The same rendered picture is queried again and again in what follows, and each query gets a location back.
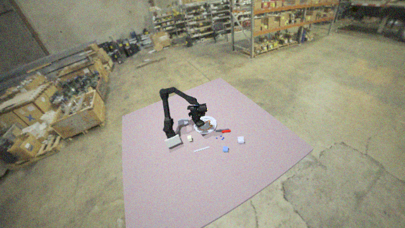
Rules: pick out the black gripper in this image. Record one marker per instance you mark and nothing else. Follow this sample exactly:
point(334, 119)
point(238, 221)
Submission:
point(197, 120)

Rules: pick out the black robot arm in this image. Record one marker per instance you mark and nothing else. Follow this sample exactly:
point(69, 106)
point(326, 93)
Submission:
point(168, 122)

